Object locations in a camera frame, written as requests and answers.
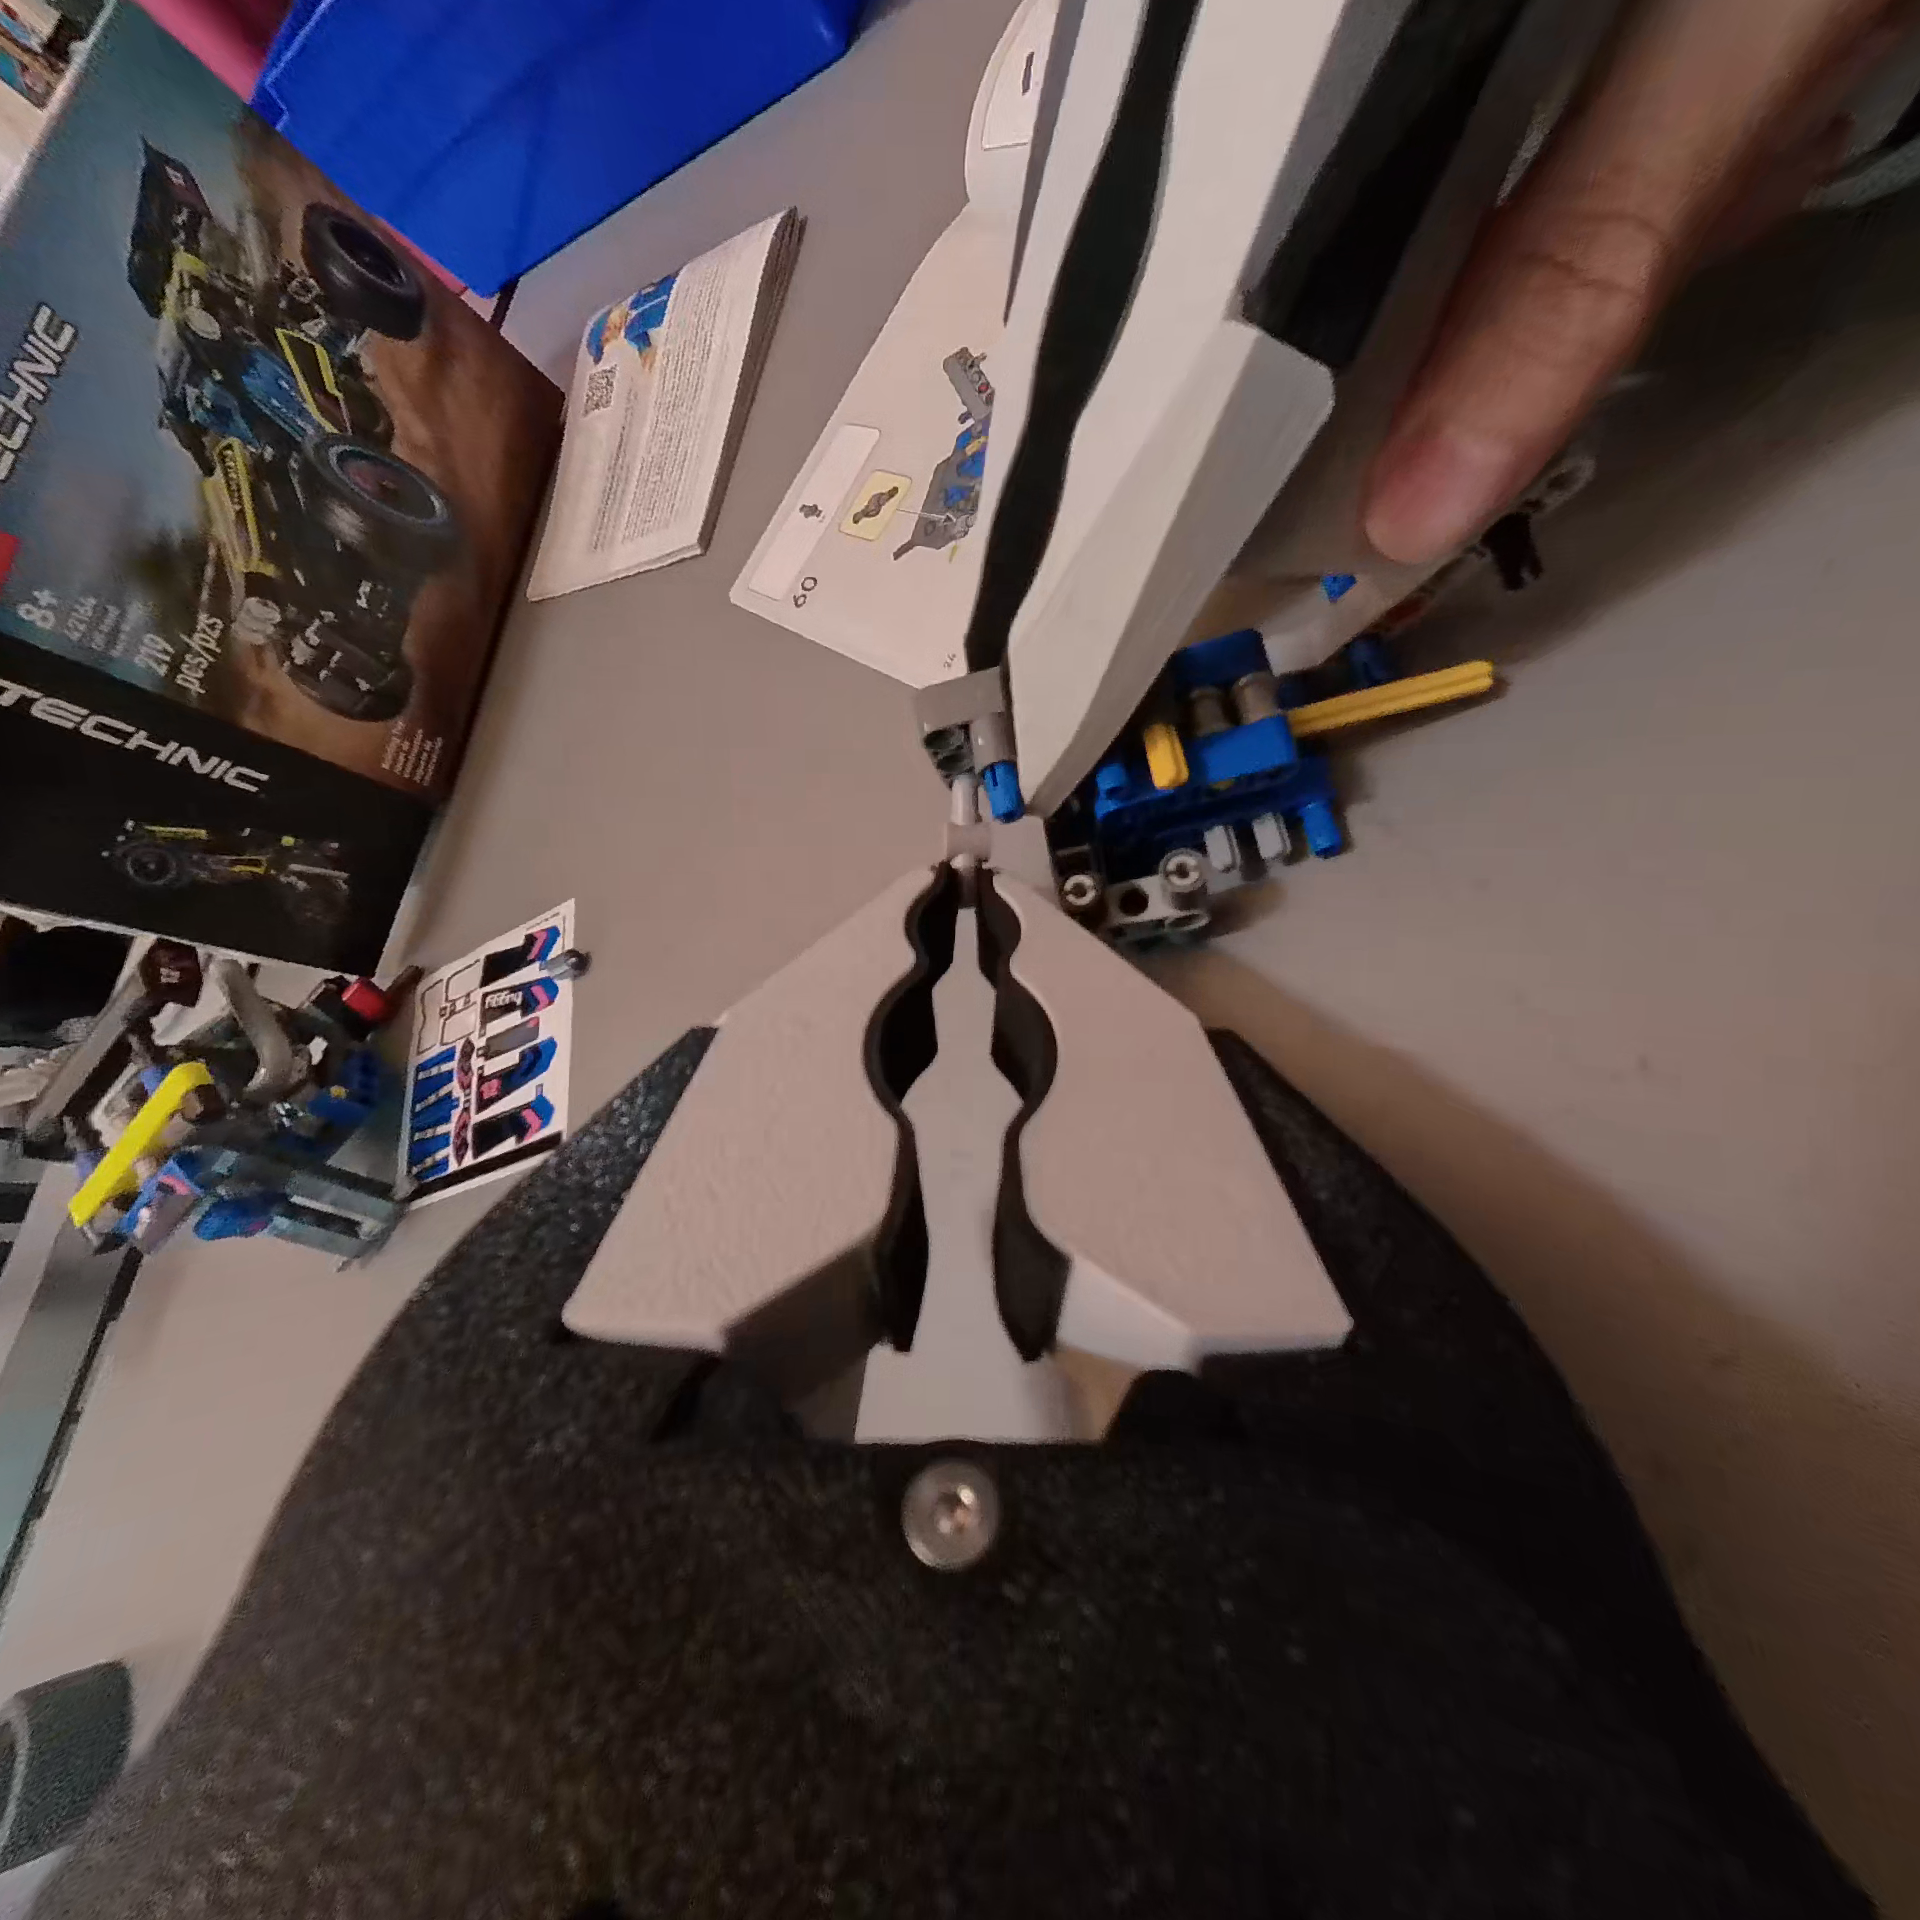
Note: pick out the person's right hand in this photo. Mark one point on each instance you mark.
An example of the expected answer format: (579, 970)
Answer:
(1621, 270)

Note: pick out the blue grey lego chassis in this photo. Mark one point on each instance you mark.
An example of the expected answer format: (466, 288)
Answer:
(1215, 750)

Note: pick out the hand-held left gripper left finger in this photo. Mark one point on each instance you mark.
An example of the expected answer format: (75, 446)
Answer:
(735, 1184)

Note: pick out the lego set cardboard box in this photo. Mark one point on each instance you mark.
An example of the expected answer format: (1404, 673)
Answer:
(271, 450)

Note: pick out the grey lego connector piece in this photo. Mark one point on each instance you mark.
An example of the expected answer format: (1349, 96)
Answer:
(962, 721)

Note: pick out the open lego instruction booklet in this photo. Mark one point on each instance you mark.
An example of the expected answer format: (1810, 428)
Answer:
(869, 524)

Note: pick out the lego sticker sheet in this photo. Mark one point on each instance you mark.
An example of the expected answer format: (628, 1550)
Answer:
(495, 1050)

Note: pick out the small folded paper leaflet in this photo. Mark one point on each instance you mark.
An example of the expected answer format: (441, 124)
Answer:
(661, 421)

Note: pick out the large blue plastic bin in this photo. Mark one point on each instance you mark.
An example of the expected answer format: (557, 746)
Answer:
(570, 120)

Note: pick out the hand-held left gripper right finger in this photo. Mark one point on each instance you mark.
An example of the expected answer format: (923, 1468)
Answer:
(1172, 1184)

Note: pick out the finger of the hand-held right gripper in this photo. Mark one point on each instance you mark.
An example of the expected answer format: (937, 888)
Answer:
(1172, 569)
(1079, 120)

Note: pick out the yellow blue lego assembly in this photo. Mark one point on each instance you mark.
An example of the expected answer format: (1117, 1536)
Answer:
(301, 1108)

